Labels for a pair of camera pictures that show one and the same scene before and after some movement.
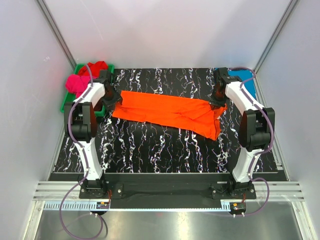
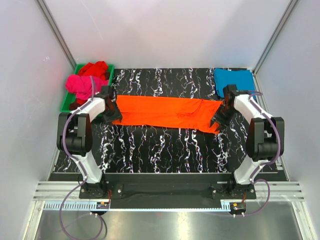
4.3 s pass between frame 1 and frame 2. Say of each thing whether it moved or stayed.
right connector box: stayed
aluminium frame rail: stayed
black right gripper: moved
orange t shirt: moved
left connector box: stayed
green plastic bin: stayed
